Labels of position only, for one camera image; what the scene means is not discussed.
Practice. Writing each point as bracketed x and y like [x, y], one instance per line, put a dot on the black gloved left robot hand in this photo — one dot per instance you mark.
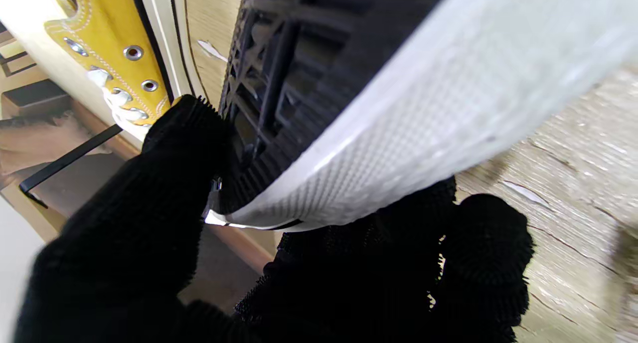
[124, 243]

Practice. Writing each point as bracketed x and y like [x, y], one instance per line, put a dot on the yellow canvas sneaker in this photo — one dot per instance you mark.
[114, 29]
[423, 108]

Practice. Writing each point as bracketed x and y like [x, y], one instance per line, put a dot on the small wooden black-legged table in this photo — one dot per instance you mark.
[70, 156]

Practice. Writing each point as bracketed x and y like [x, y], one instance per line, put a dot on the dark brown leather sofa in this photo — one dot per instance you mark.
[35, 98]

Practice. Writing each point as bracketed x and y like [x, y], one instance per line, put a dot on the white paper scrap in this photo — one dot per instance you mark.
[523, 193]
[212, 50]

